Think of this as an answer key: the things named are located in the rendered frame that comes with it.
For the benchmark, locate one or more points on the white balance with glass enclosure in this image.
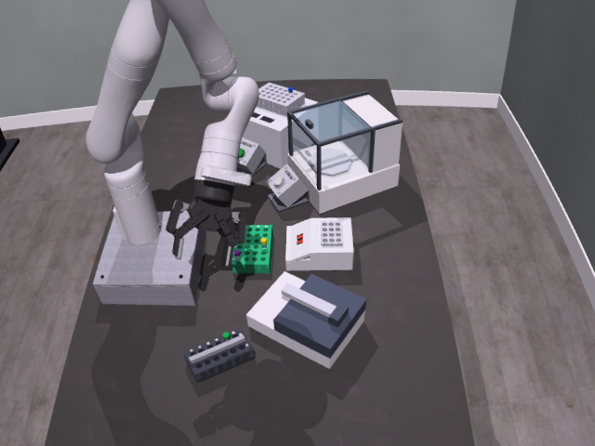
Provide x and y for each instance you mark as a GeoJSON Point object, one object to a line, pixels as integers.
{"type": "Point", "coordinates": [348, 149]}

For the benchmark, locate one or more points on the green tube rack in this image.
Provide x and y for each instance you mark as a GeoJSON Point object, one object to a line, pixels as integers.
{"type": "Point", "coordinates": [254, 259]}

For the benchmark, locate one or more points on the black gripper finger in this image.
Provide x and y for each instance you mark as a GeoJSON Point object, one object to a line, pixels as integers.
{"type": "Point", "coordinates": [239, 234]}
{"type": "Point", "coordinates": [178, 207]}

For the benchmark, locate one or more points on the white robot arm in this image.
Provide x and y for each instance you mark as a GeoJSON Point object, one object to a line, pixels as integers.
{"type": "Point", "coordinates": [136, 50]}

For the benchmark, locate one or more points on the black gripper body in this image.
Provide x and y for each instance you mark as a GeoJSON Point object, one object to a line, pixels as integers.
{"type": "Point", "coordinates": [214, 197]}

